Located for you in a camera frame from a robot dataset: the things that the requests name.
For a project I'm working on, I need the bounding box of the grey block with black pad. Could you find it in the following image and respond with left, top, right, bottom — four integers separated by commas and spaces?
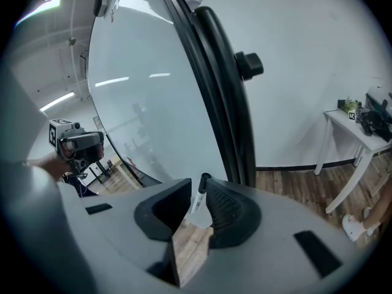
92, 0, 108, 18

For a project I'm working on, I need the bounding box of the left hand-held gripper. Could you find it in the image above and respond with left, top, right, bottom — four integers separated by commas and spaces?
48, 118, 105, 178

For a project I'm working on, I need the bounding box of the black device on table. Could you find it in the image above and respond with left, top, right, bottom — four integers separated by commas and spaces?
357, 108, 391, 143

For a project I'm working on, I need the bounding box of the white table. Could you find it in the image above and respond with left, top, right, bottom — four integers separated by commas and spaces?
314, 108, 392, 214

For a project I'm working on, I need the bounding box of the person's left forearm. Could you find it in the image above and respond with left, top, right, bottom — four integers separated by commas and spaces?
23, 151, 74, 183

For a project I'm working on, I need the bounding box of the black framed whiteboard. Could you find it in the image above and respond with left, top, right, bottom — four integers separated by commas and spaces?
86, 0, 246, 187

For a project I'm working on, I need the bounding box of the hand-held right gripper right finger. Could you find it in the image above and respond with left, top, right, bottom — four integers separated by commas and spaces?
205, 177, 262, 249

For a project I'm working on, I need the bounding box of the black stand knob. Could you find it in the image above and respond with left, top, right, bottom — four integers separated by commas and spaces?
234, 51, 265, 82

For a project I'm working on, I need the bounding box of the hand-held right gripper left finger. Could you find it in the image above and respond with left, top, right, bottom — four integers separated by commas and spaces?
134, 178, 192, 242

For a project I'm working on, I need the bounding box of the long ceiling light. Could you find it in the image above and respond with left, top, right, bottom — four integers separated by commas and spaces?
39, 91, 76, 113

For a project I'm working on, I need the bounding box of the white marker pen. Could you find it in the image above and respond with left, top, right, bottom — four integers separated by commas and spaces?
190, 171, 213, 216

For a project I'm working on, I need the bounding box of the green plant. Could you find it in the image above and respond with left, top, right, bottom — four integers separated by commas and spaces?
341, 96, 363, 114

